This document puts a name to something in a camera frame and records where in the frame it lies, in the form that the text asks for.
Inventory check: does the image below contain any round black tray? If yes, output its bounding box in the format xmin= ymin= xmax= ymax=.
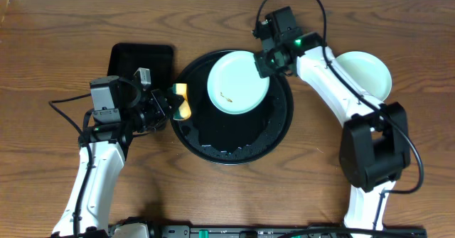
xmin=171 ymin=50 xmax=294 ymax=165

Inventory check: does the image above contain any rectangular black tray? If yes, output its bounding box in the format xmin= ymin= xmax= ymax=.
xmin=107 ymin=43 xmax=173 ymax=91

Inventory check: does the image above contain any mint green plate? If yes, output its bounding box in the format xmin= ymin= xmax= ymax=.
xmin=336 ymin=51 xmax=392 ymax=102
xmin=207 ymin=50 xmax=269 ymax=115

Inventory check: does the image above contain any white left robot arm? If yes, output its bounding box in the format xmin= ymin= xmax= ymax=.
xmin=51 ymin=74 xmax=191 ymax=237

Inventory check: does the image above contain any yellow green scrub sponge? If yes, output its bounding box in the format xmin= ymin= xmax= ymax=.
xmin=172 ymin=83 xmax=191 ymax=121

